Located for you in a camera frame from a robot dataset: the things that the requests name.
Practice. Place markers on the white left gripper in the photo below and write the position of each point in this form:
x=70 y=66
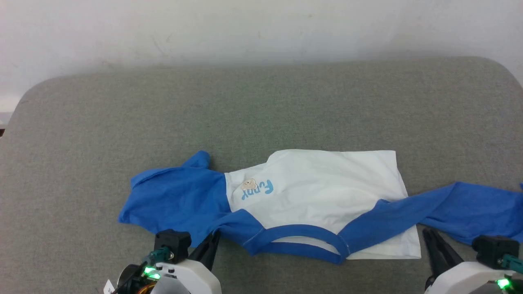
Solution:
x=192 y=275

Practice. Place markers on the white and blue shirt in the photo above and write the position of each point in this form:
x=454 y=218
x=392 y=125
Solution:
x=318 y=192

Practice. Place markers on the grey fabric sofa cushion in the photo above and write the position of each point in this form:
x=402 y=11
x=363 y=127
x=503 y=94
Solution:
x=261 y=106

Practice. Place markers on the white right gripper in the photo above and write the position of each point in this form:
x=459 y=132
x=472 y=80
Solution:
x=466 y=279

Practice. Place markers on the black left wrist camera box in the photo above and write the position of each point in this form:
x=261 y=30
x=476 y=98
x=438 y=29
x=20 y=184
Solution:
x=173 y=243

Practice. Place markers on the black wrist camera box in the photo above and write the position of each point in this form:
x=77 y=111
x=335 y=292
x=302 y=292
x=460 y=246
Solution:
x=173 y=243
x=494 y=249

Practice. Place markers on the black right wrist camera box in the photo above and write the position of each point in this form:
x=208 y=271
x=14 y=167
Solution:
x=494 y=249

